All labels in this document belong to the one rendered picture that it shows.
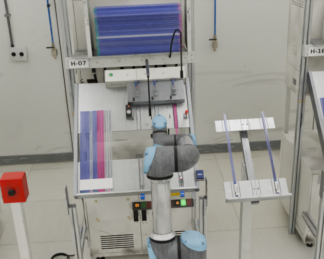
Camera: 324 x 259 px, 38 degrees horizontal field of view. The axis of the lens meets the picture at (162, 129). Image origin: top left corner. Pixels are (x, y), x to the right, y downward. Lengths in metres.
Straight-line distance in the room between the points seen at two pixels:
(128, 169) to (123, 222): 0.54
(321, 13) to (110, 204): 1.79
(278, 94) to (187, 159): 2.77
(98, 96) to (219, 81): 1.86
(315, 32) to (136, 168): 1.43
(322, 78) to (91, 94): 1.43
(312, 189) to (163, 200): 1.39
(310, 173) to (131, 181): 1.17
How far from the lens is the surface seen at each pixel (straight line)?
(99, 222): 3.09
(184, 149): 1.97
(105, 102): 2.84
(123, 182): 2.63
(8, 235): 3.76
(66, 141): 4.66
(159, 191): 2.01
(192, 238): 2.12
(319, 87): 3.03
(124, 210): 3.04
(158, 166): 1.96
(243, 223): 2.86
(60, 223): 3.76
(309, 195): 3.19
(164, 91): 2.78
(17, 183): 2.80
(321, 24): 3.17
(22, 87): 4.54
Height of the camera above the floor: 2.01
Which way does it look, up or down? 22 degrees down
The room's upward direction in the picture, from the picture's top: 2 degrees counter-clockwise
